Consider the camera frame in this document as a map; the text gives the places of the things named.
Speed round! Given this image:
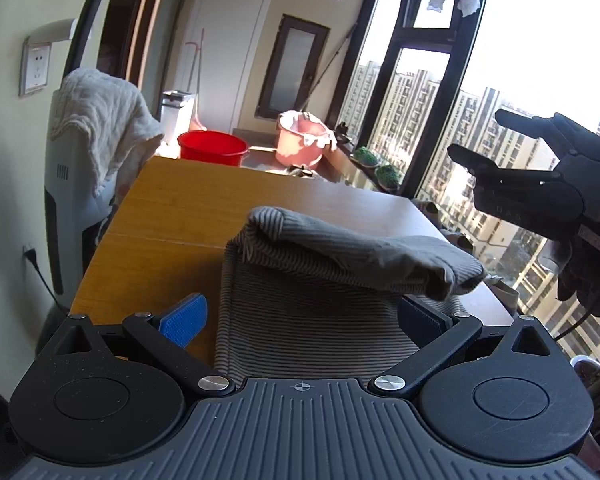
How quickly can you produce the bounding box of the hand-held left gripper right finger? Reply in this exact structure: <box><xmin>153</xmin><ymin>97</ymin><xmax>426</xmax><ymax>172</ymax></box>
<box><xmin>370</xmin><ymin>296</ymin><xmax>558</xmax><ymax>401</ymax></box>

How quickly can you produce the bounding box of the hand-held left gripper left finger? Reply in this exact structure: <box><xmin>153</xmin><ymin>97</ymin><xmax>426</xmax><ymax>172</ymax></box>
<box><xmin>45</xmin><ymin>292</ymin><xmax>233</xmax><ymax>399</ymax></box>

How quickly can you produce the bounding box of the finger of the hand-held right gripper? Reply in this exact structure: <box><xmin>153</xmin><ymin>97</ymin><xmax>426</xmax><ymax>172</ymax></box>
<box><xmin>447</xmin><ymin>143</ymin><xmax>562</xmax><ymax>184</ymax></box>
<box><xmin>495</xmin><ymin>108</ymin><xmax>600</xmax><ymax>162</ymax></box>

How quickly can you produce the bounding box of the striped knit shirt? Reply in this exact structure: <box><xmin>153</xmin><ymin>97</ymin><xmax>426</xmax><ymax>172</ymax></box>
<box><xmin>214</xmin><ymin>206</ymin><xmax>487</xmax><ymax>386</ymax></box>

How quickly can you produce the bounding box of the person's right hand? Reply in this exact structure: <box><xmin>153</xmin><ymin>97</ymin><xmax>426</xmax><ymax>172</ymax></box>
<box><xmin>557</xmin><ymin>239</ymin><xmax>600</xmax><ymax>318</ymax></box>

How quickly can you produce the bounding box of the white sneaker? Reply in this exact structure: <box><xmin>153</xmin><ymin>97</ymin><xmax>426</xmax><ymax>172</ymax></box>
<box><xmin>440</xmin><ymin>229</ymin><xmax>477</xmax><ymax>254</ymax></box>
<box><xmin>411</xmin><ymin>199</ymin><xmax>449</xmax><ymax>226</ymax></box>

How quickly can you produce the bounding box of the green shoe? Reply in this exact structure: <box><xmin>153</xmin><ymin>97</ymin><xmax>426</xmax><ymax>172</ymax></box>
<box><xmin>352</xmin><ymin>146</ymin><xmax>381</xmax><ymax>167</ymax></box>
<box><xmin>375</xmin><ymin>164</ymin><xmax>401</xmax><ymax>192</ymax></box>

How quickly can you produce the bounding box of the white upright vacuum cleaner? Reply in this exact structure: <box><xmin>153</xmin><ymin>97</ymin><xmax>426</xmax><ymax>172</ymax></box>
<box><xmin>44</xmin><ymin>0</ymin><xmax>126</xmax><ymax>296</ymax></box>

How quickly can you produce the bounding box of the white rag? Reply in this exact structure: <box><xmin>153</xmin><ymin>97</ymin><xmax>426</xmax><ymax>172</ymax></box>
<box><xmin>280</xmin><ymin>110</ymin><xmax>339</xmax><ymax>152</ymax></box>

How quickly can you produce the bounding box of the red plastic basin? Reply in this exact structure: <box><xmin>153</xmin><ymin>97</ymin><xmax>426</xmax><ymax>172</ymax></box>
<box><xmin>177</xmin><ymin>130</ymin><xmax>251</xmax><ymax>167</ymax></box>

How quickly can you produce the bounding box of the mop pole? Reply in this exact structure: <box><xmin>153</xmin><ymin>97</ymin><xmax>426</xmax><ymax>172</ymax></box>
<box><xmin>304</xmin><ymin>21</ymin><xmax>357</xmax><ymax>107</ymax></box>

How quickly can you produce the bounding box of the pink bucket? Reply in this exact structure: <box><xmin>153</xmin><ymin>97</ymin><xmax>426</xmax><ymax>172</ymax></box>
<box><xmin>275</xmin><ymin>110</ymin><xmax>338</xmax><ymax>168</ymax></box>

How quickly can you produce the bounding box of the white trash bin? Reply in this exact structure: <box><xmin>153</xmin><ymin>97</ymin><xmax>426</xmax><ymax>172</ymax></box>
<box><xmin>160</xmin><ymin>90</ymin><xmax>197</xmax><ymax>143</ymax></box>

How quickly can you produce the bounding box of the tall dark framed glass panel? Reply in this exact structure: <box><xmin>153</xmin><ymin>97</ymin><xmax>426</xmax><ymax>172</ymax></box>
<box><xmin>257</xmin><ymin>14</ymin><xmax>331</xmax><ymax>122</ymax></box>

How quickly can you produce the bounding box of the white towel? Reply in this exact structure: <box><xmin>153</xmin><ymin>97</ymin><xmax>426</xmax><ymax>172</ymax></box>
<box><xmin>49</xmin><ymin>67</ymin><xmax>166</xmax><ymax>198</ymax></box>

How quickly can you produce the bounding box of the white door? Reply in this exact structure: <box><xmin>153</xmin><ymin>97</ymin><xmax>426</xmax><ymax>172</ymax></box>
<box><xmin>180</xmin><ymin>0</ymin><xmax>276</xmax><ymax>133</ymax></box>

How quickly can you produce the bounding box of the black power plug with cable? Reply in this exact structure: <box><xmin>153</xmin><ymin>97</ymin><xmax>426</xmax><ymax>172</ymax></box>
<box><xmin>22</xmin><ymin>244</ymin><xmax>62</xmax><ymax>307</ymax></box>

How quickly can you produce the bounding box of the broom with thin handle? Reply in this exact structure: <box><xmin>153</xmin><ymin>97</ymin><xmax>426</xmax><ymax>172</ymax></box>
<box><xmin>182</xmin><ymin>29</ymin><xmax>209</xmax><ymax>133</ymax></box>

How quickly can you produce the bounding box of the white wall socket with cover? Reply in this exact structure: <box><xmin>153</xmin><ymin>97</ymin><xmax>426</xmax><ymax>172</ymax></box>
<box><xmin>19</xmin><ymin>19</ymin><xmax>78</xmax><ymax>98</ymax></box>

